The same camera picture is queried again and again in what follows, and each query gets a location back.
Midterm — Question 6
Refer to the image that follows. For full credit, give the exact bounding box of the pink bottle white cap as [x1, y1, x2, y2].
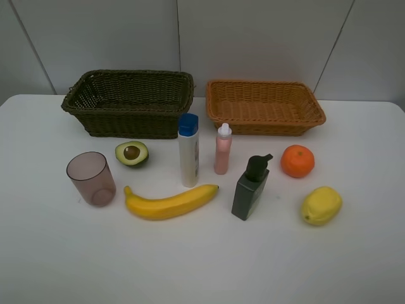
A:
[215, 123, 232, 175]

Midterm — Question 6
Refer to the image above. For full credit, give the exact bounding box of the dark green pump bottle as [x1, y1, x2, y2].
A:
[231, 154, 273, 220]

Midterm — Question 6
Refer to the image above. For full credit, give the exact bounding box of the orange mandarin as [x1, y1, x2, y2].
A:
[280, 145, 315, 178]

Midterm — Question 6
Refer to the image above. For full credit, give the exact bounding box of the yellow lemon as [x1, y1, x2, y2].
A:
[301, 186, 343, 226]

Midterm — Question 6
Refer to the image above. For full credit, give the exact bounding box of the white bottle blue cap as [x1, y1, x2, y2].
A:
[178, 113, 199, 188]

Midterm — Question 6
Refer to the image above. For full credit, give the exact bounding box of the yellow banana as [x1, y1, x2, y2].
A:
[123, 184, 220, 220]

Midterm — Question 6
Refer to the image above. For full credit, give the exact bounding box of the orange wicker basket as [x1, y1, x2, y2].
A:
[206, 80, 326, 136]

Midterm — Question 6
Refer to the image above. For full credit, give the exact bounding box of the halved avocado with pit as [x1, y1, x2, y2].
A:
[115, 141, 149, 168]

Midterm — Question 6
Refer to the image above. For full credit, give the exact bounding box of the dark brown wicker basket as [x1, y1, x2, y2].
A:
[61, 70, 194, 139]

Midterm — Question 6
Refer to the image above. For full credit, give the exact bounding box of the translucent pink plastic cup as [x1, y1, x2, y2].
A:
[66, 151, 116, 207]

